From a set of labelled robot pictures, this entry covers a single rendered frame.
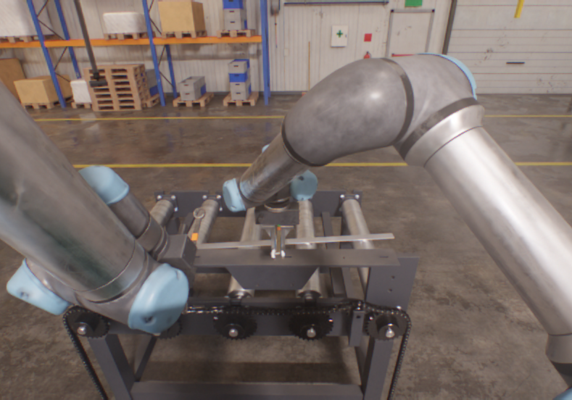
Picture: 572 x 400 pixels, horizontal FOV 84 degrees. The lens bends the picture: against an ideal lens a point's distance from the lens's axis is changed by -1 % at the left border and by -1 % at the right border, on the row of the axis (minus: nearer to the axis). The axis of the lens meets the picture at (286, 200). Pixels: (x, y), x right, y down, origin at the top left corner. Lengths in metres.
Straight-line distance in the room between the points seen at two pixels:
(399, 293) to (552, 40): 11.21
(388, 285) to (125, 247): 1.08
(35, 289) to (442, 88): 0.54
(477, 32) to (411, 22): 1.83
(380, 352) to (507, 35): 10.55
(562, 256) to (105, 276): 0.45
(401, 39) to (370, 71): 9.91
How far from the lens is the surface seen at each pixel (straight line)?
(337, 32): 9.85
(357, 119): 0.40
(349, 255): 1.18
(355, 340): 1.39
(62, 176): 0.30
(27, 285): 0.49
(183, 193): 2.20
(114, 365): 1.78
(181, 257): 0.59
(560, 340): 0.46
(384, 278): 1.28
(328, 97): 0.41
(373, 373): 1.66
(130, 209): 0.52
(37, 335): 3.00
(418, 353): 2.47
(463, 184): 0.44
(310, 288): 1.41
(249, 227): 1.77
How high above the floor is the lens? 1.89
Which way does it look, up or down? 29 degrees down
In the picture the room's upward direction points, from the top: 1 degrees counter-clockwise
